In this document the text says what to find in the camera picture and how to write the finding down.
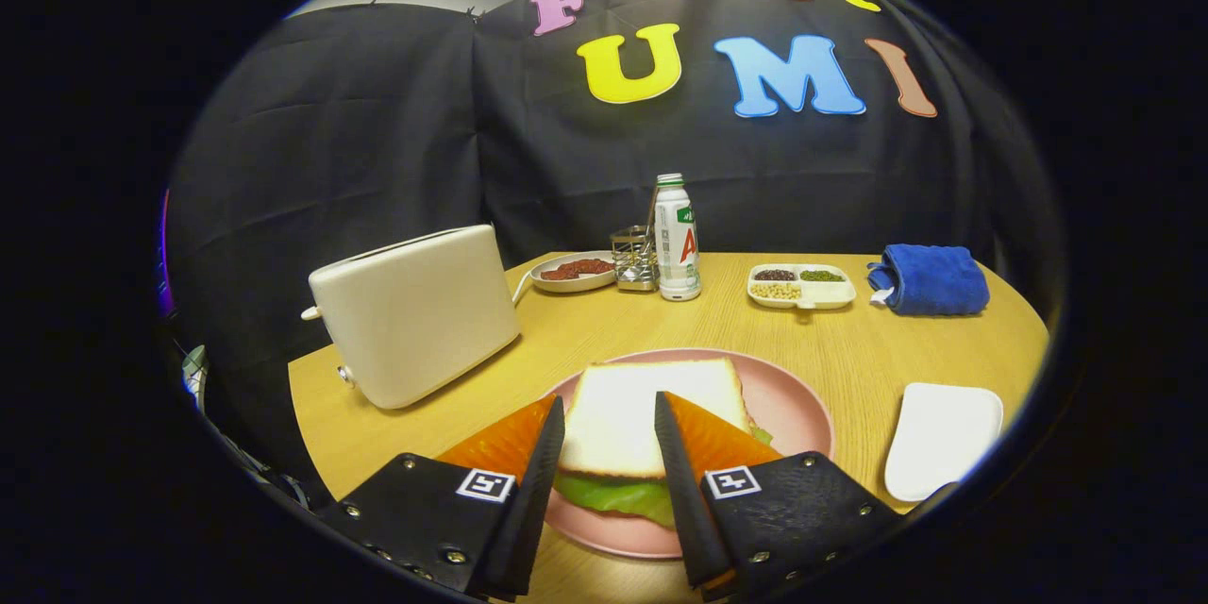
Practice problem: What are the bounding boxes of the black backdrop cloth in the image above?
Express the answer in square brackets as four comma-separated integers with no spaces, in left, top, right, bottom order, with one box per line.
[162,0,1063,482]

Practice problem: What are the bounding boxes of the pink round plate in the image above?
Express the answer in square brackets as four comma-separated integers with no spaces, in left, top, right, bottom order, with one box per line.
[543,347,836,561]

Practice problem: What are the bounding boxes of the small plate with meat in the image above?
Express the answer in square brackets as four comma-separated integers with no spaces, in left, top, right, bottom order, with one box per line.
[529,250,619,294]

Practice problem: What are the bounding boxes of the metal wire utensil holder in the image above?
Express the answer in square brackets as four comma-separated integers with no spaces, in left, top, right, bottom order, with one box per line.
[610,225,660,294]

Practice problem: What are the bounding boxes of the cream white toaster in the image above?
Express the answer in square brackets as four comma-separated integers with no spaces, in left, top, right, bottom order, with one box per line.
[301,224,523,411]

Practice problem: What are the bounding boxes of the blue folded towel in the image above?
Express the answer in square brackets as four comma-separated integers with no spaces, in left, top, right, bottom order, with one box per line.
[866,243,992,318]

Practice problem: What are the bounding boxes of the green lettuce leaf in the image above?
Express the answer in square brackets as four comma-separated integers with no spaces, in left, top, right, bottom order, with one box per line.
[552,425,775,529]

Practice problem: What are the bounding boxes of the brown meat patties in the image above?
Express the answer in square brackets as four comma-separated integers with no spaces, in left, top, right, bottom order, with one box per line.
[540,258,615,282]

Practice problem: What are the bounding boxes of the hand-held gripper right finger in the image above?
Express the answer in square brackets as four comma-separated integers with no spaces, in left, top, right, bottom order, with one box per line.
[653,390,905,601]

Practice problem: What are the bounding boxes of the white divided tray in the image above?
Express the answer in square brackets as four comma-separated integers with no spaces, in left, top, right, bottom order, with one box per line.
[747,262,859,312]

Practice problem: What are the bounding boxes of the toasted bread slice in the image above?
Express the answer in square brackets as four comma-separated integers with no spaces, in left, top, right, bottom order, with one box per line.
[557,358,753,480]

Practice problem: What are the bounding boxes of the white drink bottle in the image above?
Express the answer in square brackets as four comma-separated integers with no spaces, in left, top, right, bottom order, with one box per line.
[653,173,702,303]

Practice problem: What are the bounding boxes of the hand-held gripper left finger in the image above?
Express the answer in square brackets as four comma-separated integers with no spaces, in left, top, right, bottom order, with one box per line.
[314,394,567,601]

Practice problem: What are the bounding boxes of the white rounded rectangular plate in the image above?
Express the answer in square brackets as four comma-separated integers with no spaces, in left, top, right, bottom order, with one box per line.
[883,382,1005,504]

